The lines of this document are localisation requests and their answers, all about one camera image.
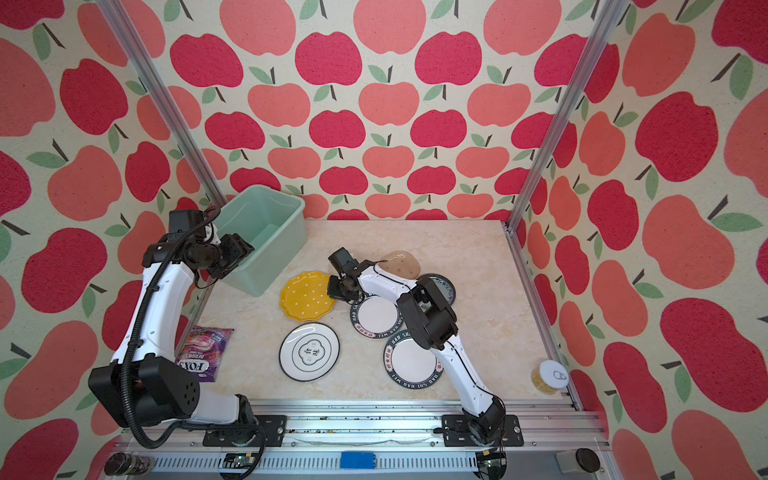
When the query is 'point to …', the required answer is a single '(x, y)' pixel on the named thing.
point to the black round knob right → (587, 460)
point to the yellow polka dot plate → (304, 297)
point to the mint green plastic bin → (273, 223)
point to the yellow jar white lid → (548, 377)
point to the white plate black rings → (308, 351)
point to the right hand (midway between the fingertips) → (334, 293)
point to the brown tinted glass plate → (400, 263)
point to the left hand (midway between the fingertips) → (252, 253)
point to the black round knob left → (127, 464)
